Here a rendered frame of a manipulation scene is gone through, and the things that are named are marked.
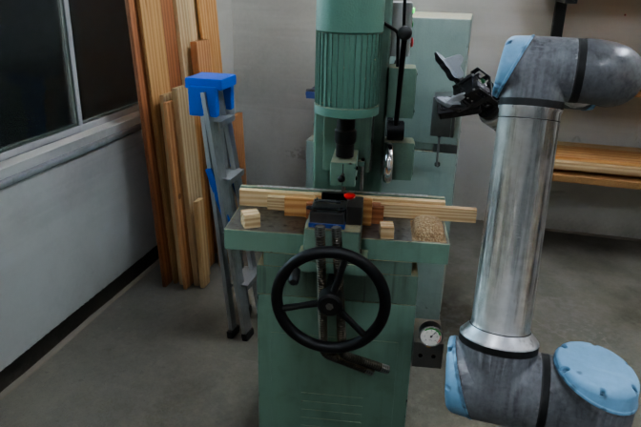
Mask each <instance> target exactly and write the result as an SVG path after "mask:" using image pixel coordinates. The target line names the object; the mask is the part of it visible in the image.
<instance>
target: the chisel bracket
mask: <svg viewBox="0 0 641 427"><path fill-rule="evenodd" d="M358 157H359V151H358V150H354V156H353V157H351V158H339V157H336V149H335V151H334V154H333V157H332V160H331V165H330V185H331V186H341V187H355V185H356V180H357V178H358V177H357V172H358ZM342 173H344V177H345V181H344V182H342V183H341V182H339V181H338V177H339V176H340V175H341V174H342Z"/></svg>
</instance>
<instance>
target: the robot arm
mask: <svg viewBox="0 0 641 427"><path fill-rule="evenodd" d="M434 54H435V60H436V62H437V63H438V64H439V65H440V67H441V69H442V70H443V71H444V72H445V74H446V76H447V78H448V79H449V80H450V81H454V82H455V83H456V84H455V85H453V86H452V88H453V95H451V96H450V97H448V96H446V97H442V96H436V97H435V99H436V100H437V101H438V104H437V114H438V116H439V118H440V119H447V118H453V117H460V116H466V115H472V114H479V117H480V120H481V121H482V122H483V123H484V124H486V125H488V126H489V127H490V128H491V129H492V130H494V131H495V132H496V136H495V143H494V151H493V157H492V165H491V172H490V179H489V186H488V194H487V202H486V215H485V222H484V229H483V236H482V244H481V251H480V258H479V266H478V273H477V280H476V287H475V295H474V301H473V309H472V317H471V319H470V320H469V321H468V322H466V323H465V324H463V325H462V326H461V327H460V332H459V336H456V335H452V336H451V337H450V338H449V340H448V345H447V354H446V366H445V406H446V408H447V409H448V410H449V411H450V412H451V413H453V414H456V415H459V416H462V417H467V418H468V419H475V420H479V421H482V422H487V423H491V424H496V425H500V426H504V427H631V426H632V423H633V419H634V416H635V412H636V411H637V409H638V398H639V392H640V384H639V380H638V377H637V375H636V373H635V372H634V370H633V369H632V368H631V367H630V366H629V365H628V363H627V362H626V361H625V360H624V359H622V358H621V357H620V356H618V355H616V354H615V353H613V352H611V351H610V350H608V349H606V348H603V347H601V346H598V345H596V346H593V345H592V344H590V343H587V342H582V341H571V342H567V343H564V344H562V345H561V347H558V348H557V349H556V351H555V352H554V355H550V354H545V353H539V341H538V340H537V338H536V337H535V336H534V334H533V333H532V332H531V330H530V328H531V321H532V315H533V308H534V301H535V295H536V288H537V281H538V274H539V268H540V261H541V254H542V248H543V241H544V234H545V227H546V221H547V214H548V202H549V195H550V188H551V181H552V175H553V168H554V161H555V154H556V148H557V141H558V134H559V128H560V121H561V114H562V113H563V111H564V109H572V110H581V111H591V110H593V109H594V108H595V106H598V107H604V108H609V107H616V106H620V105H622V104H624V103H627V102H628V101H630V100H631V99H633V98H634V97H635V96H636V95H637V94H638V93H639V91H640V90H641V57H640V56H639V54H638V53H637V52H636V51H634V50H633V49H631V48H630V47H628V46H625V45H623V44H620V43H617V42H612V41H608V40H603V39H594V38H573V37H554V36H535V34H532V35H514V36H511V37H510V38H508V40H507V41H506V43H505V46H504V49H503V53H502V56H501V60H500V64H499V67H498V70H497V74H496V78H495V82H494V83H492V82H491V76H489V75H488V74H487V73H485V72H484V71H482V70H481V69H479V68H478V67H477V68H476V69H474V70H473V71H471V74H469V75H467V76H466V77H465V78H463V76H464V72H463V71H462V69H461V65H462V63H463V61H464V58H463V57H462V56H461V55H460V54H456V55H453V56H450V57H447V58H444V57H443V56H442V55H441V54H439V53H438V52H435V53H434ZM477 71H480V72H482V73H483V74H485V76H483V77H482V78H481V75H480V74H479V73H477V74H476V72H477ZM487 80H488V81H487ZM486 81H487V83H486Z"/></svg>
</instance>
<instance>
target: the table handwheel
mask: <svg viewBox="0 0 641 427"><path fill-rule="evenodd" d="M320 258H336V259H340V260H341V264H340V267H339V269H338V272H337V275H336V278H335V277H334V274H328V277H327V282H326V287H325V288H323V289H322V290H321V291H320V295H319V299H316V300H310V301H305V302H300V303H292V304H285V305H283V301H282V293H283V288H284V285H285V282H286V280H287V279H288V277H289V276H290V274H291V273H292V272H293V270H294V269H295V268H298V267H299V266H300V265H302V264H304V263H306V262H309V261H311V260H315V259H320ZM348 262H350V263H352V264H354V265H356V266H357V267H359V268H360V269H362V270H363V271H364V272H365V273H366V274H367V275H368V276H369V277H370V278H371V279H372V281H373V282H374V284H375V286H376V288H377V291H378V294H379V300H380V306H379V311H378V314H377V317H376V319H375V321H374V322H373V324H372V325H371V326H370V327H369V328H368V329H367V330H366V331H365V330H364V329H363V328H362V327H361V326H360V325H359V324H358V323H357V322H356V321H355V320H354V319H353V318H352V317H351V316H350V315H349V314H348V313H347V312H346V311H345V310H344V309H343V308H342V303H343V294H342V292H341V290H340V285H341V280H342V277H343V274H344V271H345V269H346V266H347V264H348ZM334 278H335V280H334ZM271 303H272V308H273V312H274V315H275V317H276V319H277V321H278V323H279V325H280V327H281V328H282V330H283V331H284V332H285V333H287V334H288V335H289V336H290V337H291V338H293V339H294V340H295V341H297V342H298V343H299V344H300V345H302V346H304V347H306V348H309V349H311V350H314V351H318V352H323V353H329V354H339V353H347V352H351V351H354V350H357V349H360V348H361V347H363V346H365V345H367V344H368V343H370V342H371V341H372V340H373V339H375V338H376V337H377V336H378V335H379V334H380V332H381V331H382V330H383V328H384V326H385V324H386V322H387V320H388V318H389V315H390V310H391V295H390V291H389V288H388V285H387V282H386V280H385V278H384V277H383V274H382V273H381V271H380V270H379V269H378V268H377V267H376V266H375V265H374V264H373V263H372V262H371V261H370V260H368V259H367V258H366V257H364V256H363V255H361V254H358V253H356V252H354V251H351V250H348V249H345V248H341V247H334V246H321V247H315V248H311V249H308V250H305V251H302V252H300V253H298V254H296V255H294V256H293V257H291V258H290V259H289V260H288V261H286V262H285V263H284V264H283V266H282V267H281V268H280V269H279V271H278V273H277V275H276V277H275V279H274V282H273V286H272V291H271ZM314 307H318V309H319V311H320V312H321V313H322V314H323V315H327V316H334V315H340V316H341V317H342V318H343V319H344V320H345V321H346V322H347V323H348V324H349V325H350V326H351V327H352V328H353V329H354V330H355V331H356V332H357V333H358V334H359V335H358V336H356V337H354V338H351V339H348V340H345V341H336V342H332V341H323V340H319V339H316V338H313V337H311V336H309V335H307V334H305V333H303V332H302V331H301V330H299V329H298V328H297V327H296V326H295V325H294V324H293V323H292V321H291V320H290V319H289V317H288V315H287V314H286V312H287V311H293V310H298V309H305V308H314Z"/></svg>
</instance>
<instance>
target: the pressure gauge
mask: <svg viewBox="0 0 641 427"><path fill-rule="evenodd" d="M436 331H437V332H436ZM435 332H436V333H435ZM434 333H435V334H434ZM433 334H434V335H433ZM432 335H433V337H430V336H432ZM443 338H444V336H443V331H442V327H441V326H440V325H439V324H438V323H437V322H434V321H427V322H425V323H423V324H422V325H421V326H420V328H419V339H420V341H421V342H422V344H423V345H425V346H426V347H427V348H431V347H434V346H437V345H439V344H440V343H441V342H442V341H443Z"/></svg>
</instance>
